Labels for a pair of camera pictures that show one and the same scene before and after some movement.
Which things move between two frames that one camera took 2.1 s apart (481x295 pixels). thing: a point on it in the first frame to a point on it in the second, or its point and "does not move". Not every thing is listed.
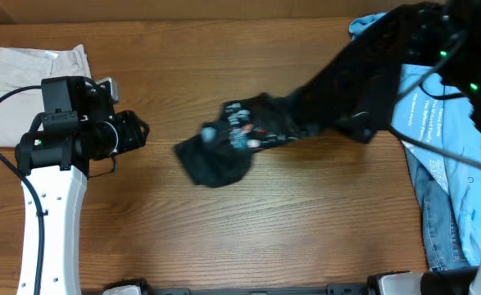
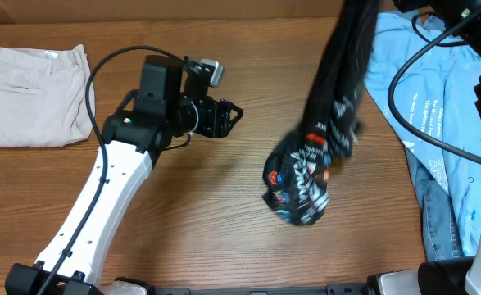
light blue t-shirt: (435, 120) does not move
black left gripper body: (128, 136) to (211, 120)
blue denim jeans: (443, 235) does not move
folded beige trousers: (15, 114) does not move
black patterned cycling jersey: (358, 97) to (297, 174)
